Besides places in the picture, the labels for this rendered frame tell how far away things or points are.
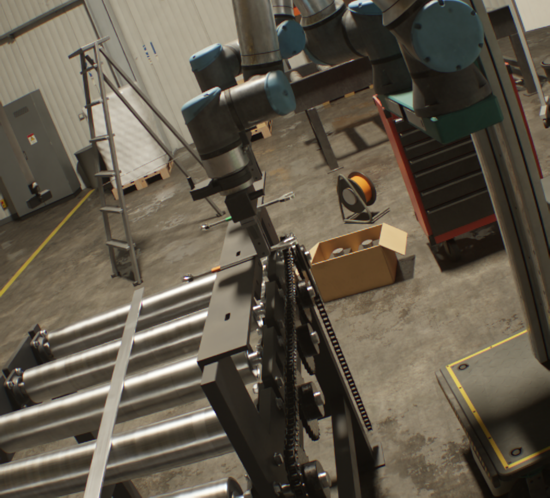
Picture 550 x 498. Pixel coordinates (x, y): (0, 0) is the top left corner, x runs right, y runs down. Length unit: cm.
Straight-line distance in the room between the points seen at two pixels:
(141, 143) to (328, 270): 610
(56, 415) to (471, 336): 197
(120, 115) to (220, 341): 868
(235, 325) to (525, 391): 123
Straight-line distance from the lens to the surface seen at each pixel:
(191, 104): 146
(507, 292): 359
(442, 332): 344
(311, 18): 216
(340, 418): 247
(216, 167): 148
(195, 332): 213
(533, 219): 191
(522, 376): 237
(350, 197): 515
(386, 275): 408
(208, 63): 181
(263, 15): 157
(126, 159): 993
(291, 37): 180
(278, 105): 145
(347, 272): 409
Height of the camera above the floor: 165
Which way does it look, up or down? 16 degrees down
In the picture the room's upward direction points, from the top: 23 degrees counter-clockwise
